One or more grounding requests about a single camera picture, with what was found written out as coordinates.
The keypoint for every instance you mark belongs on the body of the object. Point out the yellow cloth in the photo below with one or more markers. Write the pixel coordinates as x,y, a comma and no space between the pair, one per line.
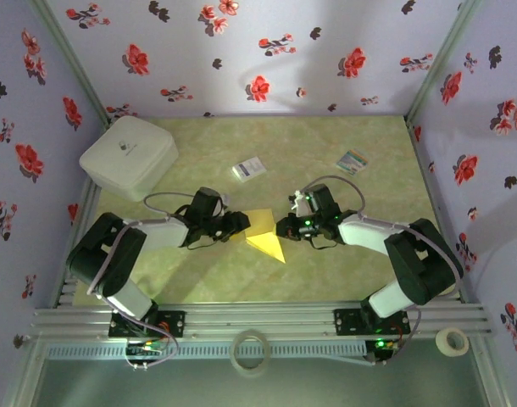
267,241

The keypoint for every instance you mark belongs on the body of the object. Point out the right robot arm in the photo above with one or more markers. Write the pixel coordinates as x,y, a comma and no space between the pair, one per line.
419,263

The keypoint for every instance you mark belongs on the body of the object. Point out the small white blue box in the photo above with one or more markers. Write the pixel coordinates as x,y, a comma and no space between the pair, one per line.
248,168

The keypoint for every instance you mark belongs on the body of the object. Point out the teal orange medical packet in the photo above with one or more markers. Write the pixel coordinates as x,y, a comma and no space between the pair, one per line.
351,161

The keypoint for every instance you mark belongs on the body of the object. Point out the white plastic lidded container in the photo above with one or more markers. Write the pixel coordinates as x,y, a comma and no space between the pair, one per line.
127,157

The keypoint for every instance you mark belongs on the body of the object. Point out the clear tape roll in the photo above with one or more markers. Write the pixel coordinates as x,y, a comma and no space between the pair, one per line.
237,339

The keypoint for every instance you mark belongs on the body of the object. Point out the white tape roll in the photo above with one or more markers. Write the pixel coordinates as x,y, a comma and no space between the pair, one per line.
443,339

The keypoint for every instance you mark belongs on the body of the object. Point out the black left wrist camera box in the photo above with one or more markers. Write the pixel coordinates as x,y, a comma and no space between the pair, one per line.
207,201

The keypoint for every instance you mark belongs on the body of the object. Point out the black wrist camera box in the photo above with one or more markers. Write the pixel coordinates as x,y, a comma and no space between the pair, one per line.
320,199
207,201

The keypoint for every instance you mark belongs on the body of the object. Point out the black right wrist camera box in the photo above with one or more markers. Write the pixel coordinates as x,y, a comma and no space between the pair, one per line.
320,199

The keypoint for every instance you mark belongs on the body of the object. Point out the aluminium rail beam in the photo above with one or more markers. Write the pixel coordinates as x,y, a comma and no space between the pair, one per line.
258,316

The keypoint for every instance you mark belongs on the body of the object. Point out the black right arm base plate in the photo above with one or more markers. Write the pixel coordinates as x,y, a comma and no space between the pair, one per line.
347,320

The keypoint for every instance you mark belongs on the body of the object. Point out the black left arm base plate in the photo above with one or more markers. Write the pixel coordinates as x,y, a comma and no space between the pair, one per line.
174,322

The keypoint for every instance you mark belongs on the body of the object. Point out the aluminium side rail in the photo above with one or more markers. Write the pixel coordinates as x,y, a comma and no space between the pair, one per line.
74,271

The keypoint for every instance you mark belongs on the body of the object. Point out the aluminium frame post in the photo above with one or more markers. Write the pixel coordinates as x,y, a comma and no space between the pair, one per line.
436,68
72,63

